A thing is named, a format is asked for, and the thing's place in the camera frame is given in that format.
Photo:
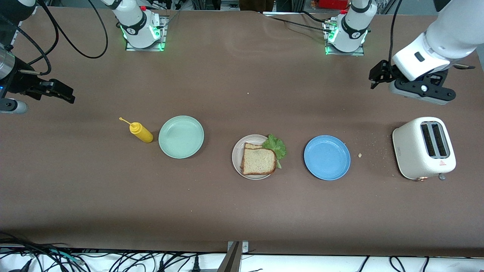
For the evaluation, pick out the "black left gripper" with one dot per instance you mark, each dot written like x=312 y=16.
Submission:
x=386 y=71

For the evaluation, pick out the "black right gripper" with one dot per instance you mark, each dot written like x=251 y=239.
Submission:
x=19 y=82

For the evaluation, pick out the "yellow mustard squeeze bottle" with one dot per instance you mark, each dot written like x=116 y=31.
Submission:
x=143 y=134

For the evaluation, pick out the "green lettuce leaf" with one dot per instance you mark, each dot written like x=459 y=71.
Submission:
x=278 y=145

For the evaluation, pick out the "brown bread slice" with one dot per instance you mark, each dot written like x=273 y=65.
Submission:
x=259 y=161
x=252 y=146

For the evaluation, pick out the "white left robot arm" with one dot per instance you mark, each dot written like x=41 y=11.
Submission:
x=442 y=34

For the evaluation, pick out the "blue plate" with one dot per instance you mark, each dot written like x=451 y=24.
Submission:
x=327 y=158

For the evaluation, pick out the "mint green plate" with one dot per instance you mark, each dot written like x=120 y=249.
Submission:
x=181 y=136

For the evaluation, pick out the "beige plate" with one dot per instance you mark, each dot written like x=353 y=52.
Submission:
x=237 y=158

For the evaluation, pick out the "white two-slot toaster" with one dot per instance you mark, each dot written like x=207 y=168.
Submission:
x=410 y=147

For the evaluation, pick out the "red box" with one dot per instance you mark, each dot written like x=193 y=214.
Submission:
x=332 y=3

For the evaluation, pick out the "grey metal device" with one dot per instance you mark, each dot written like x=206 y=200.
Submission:
x=230 y=4

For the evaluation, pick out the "black power plug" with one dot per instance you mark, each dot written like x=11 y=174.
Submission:
x=196 y=266

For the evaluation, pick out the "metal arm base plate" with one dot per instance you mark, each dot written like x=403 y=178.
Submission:
x=163 y=36
x=346 y=53

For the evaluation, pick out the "silver corner bracket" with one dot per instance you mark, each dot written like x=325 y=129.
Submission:
x=244 y=247

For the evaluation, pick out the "grey metal post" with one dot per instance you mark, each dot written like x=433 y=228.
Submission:
x=231 y=260

